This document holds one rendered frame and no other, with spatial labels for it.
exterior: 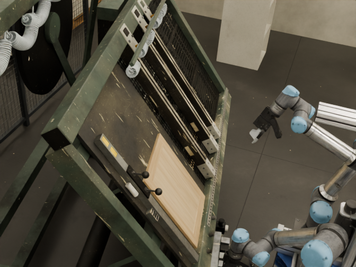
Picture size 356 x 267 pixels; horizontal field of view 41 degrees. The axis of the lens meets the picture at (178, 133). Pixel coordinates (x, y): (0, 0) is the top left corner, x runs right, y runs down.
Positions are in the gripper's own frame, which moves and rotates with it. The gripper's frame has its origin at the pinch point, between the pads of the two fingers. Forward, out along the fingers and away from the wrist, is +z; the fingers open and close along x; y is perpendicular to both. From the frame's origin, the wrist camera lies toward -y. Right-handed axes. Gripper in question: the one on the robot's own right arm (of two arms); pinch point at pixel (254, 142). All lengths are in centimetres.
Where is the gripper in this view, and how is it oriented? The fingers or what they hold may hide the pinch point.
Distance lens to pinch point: 255.0
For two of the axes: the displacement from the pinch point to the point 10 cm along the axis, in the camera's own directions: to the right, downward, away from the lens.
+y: -7.6, -6.3, 1.2
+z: -5.4, 7.3, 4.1
